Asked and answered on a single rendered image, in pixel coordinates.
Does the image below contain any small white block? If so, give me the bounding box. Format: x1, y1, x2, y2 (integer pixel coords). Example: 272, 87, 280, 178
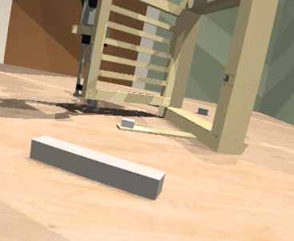
198, 107, 208, 116

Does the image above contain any grey rectangular bar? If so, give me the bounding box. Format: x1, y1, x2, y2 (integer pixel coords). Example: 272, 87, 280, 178
30, 136, 166, 201

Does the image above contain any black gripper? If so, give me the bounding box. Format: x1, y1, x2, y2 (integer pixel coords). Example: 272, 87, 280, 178
81, 0, 97, 8

